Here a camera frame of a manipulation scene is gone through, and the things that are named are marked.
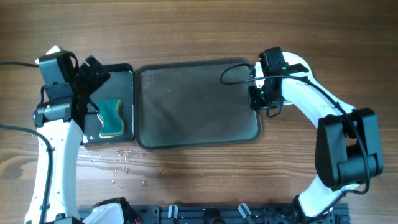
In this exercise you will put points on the large dark serving tray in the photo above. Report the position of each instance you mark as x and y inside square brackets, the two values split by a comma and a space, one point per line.
[194, 104]

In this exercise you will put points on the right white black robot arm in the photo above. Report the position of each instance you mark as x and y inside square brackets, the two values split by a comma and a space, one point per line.
[348, 148]

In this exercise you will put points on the small black water tray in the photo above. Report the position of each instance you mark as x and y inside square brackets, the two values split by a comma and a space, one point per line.
[120, 86]

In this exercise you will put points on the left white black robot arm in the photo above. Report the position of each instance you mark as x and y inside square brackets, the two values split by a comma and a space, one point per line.
[59, 139]

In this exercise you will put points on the green yellow sponge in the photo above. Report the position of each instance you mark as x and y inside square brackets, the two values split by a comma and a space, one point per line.
[111, 120]

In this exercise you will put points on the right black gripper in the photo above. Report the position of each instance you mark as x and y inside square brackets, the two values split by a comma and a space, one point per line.
[254, 97]

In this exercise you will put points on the black mounting rail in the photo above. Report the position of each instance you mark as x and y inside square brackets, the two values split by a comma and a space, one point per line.
[267, 214]

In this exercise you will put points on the white plate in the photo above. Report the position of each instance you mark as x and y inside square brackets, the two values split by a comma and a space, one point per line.
[291, 59]

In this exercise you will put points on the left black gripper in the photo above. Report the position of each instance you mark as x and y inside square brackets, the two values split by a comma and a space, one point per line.
[83, 90]

